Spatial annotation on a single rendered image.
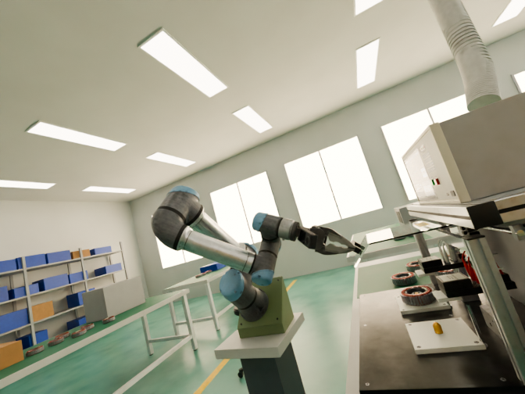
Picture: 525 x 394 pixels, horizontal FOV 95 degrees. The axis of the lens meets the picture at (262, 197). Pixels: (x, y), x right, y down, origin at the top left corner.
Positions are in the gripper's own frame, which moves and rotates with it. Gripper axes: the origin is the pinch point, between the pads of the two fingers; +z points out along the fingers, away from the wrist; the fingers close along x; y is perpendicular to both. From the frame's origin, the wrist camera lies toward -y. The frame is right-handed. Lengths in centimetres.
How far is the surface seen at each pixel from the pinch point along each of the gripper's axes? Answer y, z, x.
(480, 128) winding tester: -11.7, 21.6, -37.2
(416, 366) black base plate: -13.2, 20.3, 21.2
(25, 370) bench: 11, -183, 143
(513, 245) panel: 4.3, 39.7, -12.0
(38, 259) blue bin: 192, -554, 221
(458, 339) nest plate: -5.4, 29.7, 14.4
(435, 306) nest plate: 16.4, 29.9, 14.2
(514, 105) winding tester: -12, 27, -43
